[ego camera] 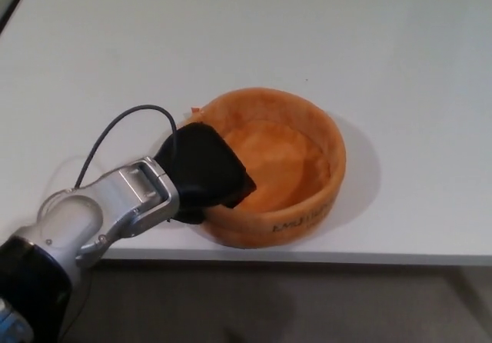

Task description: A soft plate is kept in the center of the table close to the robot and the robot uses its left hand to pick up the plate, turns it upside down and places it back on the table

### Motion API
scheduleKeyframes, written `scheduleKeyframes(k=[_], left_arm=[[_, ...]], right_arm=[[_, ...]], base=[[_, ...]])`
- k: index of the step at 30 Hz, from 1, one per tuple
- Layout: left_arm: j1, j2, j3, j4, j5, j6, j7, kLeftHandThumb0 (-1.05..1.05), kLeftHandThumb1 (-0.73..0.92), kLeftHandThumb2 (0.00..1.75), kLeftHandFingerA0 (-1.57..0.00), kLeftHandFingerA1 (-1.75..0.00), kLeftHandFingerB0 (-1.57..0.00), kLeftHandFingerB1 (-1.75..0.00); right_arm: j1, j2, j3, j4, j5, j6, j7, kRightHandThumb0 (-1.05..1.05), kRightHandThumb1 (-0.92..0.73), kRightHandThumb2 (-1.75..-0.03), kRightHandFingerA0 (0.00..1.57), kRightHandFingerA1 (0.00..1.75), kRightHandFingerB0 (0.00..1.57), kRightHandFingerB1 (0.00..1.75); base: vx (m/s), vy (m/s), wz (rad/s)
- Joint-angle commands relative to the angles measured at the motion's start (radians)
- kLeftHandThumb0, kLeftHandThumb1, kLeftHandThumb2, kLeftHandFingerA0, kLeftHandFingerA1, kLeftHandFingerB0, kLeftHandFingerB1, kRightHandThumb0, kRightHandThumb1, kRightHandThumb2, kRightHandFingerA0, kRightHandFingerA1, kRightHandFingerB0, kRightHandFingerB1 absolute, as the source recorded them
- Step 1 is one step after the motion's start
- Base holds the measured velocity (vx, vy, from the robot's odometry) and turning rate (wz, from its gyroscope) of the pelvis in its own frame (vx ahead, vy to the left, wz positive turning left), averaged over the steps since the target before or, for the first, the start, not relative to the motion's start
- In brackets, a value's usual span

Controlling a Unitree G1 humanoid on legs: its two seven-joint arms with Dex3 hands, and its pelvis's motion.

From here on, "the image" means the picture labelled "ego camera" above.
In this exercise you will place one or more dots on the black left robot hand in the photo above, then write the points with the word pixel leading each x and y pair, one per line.
pixel 203 166

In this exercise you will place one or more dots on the orange soft fabric bowl plate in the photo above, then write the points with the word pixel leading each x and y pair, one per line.
pixel 300 166

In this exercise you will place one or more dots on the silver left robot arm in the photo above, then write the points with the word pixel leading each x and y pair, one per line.
pixel 100 212

